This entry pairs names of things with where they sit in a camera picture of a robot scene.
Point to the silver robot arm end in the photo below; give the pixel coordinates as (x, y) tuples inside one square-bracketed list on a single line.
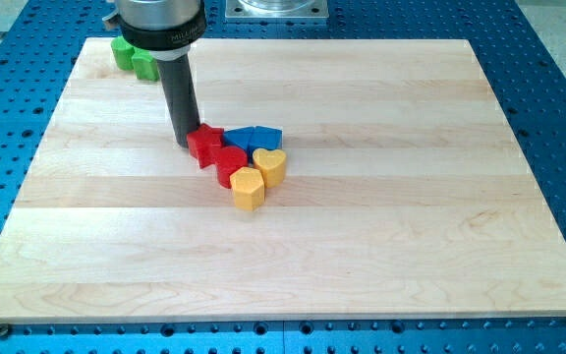
[(165, 28)]

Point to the yellow heart block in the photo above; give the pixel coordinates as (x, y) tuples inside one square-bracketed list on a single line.
[(272, 164)]

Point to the yellow pentagon block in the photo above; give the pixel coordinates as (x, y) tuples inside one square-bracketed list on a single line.
[(248, 188)]

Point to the blue cube block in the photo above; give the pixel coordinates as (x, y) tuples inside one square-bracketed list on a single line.
[(266, 138)]

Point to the red round block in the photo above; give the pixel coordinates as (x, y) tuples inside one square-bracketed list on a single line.
[(227, 161)]

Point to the blue triangle block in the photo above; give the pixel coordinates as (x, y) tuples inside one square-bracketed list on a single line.
[(239, 138)]

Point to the red star block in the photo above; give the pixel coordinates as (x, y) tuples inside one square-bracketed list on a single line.
[(204, 143)]

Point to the light wooden board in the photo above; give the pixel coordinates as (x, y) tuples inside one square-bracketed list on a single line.
[(407, 195)]

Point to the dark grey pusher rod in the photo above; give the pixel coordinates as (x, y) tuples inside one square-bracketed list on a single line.
[(181, 100)]

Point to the green angular block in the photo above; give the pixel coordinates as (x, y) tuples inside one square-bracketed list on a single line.
[(144, 66)]

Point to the green round block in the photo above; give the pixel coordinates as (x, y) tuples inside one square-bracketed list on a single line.
[(122, 52)]

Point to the blue perforated table plate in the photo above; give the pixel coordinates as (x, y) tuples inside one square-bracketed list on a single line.
[(41, 42)]

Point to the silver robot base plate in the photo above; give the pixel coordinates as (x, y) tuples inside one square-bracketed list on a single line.
[(276, 9)]

